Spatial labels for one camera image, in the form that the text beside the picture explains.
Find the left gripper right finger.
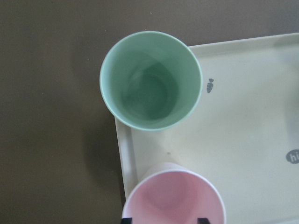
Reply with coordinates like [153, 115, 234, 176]
[197, 217, 208, 224]

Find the pink cup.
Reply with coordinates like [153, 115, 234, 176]
[121, 162, 227, 224]

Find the cream rabbit tray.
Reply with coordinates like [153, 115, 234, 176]
[115, 33, 299, 224]

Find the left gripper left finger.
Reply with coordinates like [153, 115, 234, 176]
[121, 217, 132, 224]

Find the green cup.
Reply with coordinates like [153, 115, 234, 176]
[99, 31, 203, 131]

